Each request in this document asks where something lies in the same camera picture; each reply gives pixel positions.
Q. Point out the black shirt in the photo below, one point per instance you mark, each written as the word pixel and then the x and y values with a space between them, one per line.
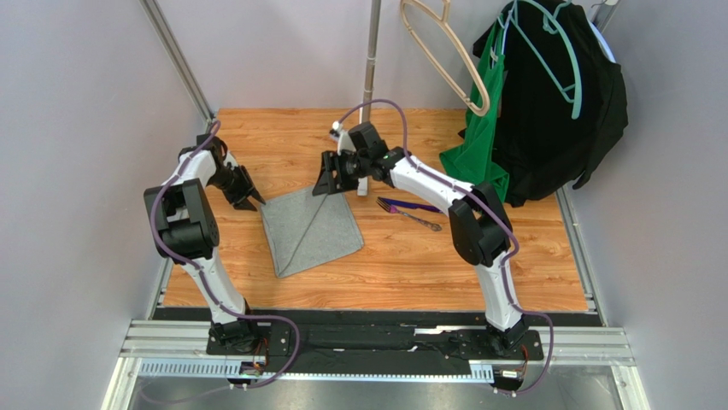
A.
pixel 537 142

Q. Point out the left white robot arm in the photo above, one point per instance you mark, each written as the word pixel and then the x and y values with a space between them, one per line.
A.
pixel 185 230

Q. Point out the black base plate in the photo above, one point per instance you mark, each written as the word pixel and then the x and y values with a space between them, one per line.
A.
pixel 348 342

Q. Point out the metal stand pole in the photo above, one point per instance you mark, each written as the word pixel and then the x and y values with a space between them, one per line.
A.
pixel 372 44

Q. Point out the purple knife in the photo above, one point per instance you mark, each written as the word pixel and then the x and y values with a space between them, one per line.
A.
pixel 410 205

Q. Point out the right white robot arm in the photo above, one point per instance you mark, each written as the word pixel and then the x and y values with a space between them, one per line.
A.
pixel 480 229

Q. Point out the grey cloth napkin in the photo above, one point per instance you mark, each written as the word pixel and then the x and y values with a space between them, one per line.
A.
pixel 304 231

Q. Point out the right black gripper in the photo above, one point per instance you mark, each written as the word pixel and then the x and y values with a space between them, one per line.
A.
pixel 331 172

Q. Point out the teal clothes hanger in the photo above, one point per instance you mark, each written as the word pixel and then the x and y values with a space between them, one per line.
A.
pixel 554 51

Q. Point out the green shirt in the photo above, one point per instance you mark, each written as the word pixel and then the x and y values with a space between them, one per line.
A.
pixel 472 160

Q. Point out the beige clothes hanger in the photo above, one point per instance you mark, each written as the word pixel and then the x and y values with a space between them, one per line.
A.
pixel 430 29

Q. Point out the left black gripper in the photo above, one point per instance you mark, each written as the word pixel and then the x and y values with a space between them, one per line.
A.
pixel 247 186

